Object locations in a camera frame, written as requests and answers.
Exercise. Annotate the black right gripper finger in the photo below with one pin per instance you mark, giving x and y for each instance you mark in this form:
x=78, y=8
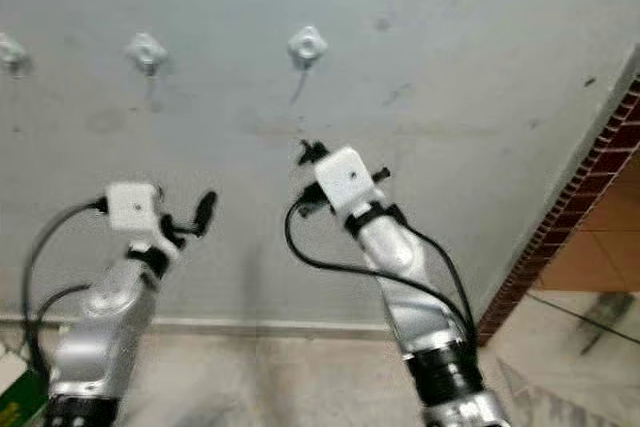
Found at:
x=310, y=152

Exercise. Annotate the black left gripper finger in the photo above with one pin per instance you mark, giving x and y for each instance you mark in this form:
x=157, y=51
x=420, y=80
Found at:
x=207, y=209

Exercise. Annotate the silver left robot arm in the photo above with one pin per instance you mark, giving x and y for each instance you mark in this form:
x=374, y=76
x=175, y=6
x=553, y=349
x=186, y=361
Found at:
x=110, y=337

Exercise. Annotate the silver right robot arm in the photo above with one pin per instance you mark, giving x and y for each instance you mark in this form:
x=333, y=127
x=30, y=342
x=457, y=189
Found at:
x=410, y=277

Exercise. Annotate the white and green cardboard box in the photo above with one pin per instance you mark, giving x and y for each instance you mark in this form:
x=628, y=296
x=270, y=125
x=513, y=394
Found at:
x=20, y=407

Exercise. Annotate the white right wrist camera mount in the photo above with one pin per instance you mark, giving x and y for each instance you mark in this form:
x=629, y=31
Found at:
x=348, y=177

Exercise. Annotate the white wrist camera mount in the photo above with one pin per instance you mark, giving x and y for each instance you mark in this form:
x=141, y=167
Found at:
x=132, y=209
x=348, y=177

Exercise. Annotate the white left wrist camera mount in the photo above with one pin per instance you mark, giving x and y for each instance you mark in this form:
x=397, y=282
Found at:
x=132, y=209

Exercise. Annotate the white wall hook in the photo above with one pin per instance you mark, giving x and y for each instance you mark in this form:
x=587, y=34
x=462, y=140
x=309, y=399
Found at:
x=10, y=52
x=147, y=49
x=306, y=44

